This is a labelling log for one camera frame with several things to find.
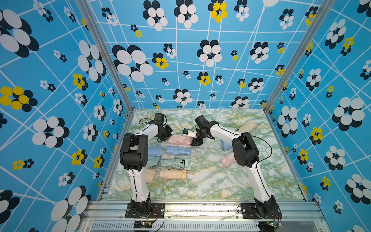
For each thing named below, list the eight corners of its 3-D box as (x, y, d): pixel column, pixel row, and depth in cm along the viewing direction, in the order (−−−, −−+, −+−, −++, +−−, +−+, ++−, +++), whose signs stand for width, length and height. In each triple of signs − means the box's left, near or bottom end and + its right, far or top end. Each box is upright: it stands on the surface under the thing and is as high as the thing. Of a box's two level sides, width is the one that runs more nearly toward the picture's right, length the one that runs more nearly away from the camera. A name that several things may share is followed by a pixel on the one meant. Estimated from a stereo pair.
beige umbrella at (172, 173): (159, 180, 85) (158, 178, 82) (160, 170, 89) (159, 168, 86) (193, 180, 85) (194, 178, 82) (193, 170, 89) (193, 168, 86)
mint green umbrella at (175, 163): (160, 169, 89) (159, 166, 86) (162, 161, 93) (160, 158, 89) (188, 169, 89) (188, 166, 86) (188, 161, 93) (188, 158, 89)
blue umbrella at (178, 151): (166, 153, 96) (165, 151, 93) (167, 148, 99) (166, 145, 96) (190, 155, 95) (190, 153, 92) (191, 150, 98) (191, 147, 95)
